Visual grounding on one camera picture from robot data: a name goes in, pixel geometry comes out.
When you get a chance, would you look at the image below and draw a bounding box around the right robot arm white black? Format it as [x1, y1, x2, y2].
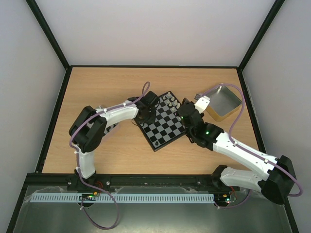
[177, 96, 296, 205]

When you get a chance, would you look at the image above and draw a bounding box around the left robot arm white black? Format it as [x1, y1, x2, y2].
[69, 91, 159, 191]

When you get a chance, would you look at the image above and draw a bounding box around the black grey chess board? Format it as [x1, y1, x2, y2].
[138, 91, 185, 152]

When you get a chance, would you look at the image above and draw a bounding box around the pink tin with black pieces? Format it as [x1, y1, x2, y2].
[104, 123, 119, 136]

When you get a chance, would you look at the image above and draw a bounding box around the yellow empty tin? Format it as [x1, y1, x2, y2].
[198, 83, 244, 122]

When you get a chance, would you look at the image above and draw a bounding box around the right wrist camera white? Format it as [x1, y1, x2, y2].
[194, 94, 210, 114]

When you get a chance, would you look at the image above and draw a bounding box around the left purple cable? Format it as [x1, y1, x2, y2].
[69, 82, 151, 229]

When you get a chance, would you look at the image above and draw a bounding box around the light blue cable duct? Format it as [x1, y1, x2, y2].
[30, 193, 214, 203]

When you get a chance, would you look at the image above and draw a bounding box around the black aluminium frame rail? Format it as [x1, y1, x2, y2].
[23, 173, 240, 193]

